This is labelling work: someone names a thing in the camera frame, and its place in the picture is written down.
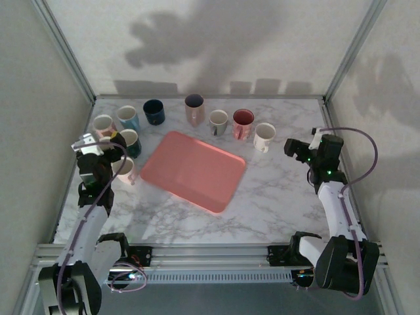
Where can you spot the light blue mug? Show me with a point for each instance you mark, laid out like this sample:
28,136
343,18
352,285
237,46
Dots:
126,113

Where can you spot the pale pink mug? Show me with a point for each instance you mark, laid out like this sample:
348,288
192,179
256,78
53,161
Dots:
126,174

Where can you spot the tall mauve mug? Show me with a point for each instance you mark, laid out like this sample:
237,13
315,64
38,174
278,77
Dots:
193,113

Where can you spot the aluminium side rail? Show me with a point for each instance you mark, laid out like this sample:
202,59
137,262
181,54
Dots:
68,193
329,121

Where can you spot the small lit controller board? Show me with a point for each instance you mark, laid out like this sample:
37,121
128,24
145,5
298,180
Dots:
303,279
126,277

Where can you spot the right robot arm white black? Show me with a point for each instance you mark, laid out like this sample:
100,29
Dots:
338,210

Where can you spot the aluminium back rail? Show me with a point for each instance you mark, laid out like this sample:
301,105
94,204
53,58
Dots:
210,96

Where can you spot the navy blue mug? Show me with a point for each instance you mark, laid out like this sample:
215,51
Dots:
153,113

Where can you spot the grey mug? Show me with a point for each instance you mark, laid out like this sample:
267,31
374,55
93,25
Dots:
218,118

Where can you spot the dark green mug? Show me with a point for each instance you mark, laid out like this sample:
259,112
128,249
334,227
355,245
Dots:
133,149

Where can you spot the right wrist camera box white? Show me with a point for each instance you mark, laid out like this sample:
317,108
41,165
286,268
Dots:
315,138

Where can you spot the aluminium frame post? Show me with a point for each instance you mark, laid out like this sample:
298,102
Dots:
65,49
353,49

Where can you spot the aluminium front rail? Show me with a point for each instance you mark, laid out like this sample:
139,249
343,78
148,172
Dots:
210,256

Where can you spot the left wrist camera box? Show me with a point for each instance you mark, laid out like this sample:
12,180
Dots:
87,146

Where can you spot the white mug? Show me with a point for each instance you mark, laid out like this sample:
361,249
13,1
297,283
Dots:
264,131

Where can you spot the speckled pink mug red inside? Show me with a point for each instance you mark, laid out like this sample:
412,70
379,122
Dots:
243,116

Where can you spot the salmon pink plastic tray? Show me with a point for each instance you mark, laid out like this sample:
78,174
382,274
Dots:
197,170

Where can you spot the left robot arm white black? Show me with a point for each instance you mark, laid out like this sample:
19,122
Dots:
85,229

